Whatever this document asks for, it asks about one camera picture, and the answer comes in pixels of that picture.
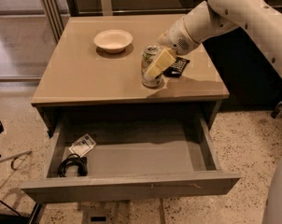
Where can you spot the open grey top drawer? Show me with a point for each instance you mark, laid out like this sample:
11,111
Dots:
153,159

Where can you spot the grey cabinet with tan top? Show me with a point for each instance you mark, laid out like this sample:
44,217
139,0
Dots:
79,73

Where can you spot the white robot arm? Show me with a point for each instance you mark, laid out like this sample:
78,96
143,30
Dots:
263,24

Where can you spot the black snack bar wrapper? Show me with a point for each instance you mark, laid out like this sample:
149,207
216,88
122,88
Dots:
177,68

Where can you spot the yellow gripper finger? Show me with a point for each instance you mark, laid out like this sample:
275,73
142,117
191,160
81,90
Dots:
163,60
162,39

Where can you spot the white paper bowl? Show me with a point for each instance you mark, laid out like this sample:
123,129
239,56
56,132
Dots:
113,41

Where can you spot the green and white 7up can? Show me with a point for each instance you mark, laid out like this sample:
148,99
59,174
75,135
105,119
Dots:
148,56

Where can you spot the white tag in plastic bag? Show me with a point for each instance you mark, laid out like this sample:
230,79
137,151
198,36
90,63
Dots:
83,145

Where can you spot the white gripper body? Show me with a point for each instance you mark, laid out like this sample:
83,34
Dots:
176,38

